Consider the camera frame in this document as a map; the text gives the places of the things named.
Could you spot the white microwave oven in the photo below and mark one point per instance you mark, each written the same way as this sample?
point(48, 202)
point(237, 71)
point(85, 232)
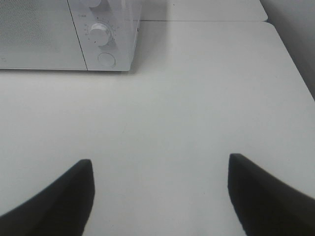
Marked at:
point(122, 17)

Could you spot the white timer knob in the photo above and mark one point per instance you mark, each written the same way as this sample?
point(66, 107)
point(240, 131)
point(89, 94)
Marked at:
point(100, 34)

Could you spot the upper white power knob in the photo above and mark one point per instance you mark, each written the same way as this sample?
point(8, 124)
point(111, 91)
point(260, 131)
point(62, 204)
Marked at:
point(93, 3)

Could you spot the white microwave door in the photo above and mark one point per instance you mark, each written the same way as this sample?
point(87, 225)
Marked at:
point(38, 34)

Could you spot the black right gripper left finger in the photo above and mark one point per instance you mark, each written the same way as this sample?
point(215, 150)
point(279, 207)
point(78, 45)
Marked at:
point(61, 209)

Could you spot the round white door button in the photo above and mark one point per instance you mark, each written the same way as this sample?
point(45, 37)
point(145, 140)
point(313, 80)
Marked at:
point(107, 60)

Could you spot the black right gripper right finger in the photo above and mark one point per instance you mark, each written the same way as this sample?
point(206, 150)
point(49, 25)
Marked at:
point(266, 206)

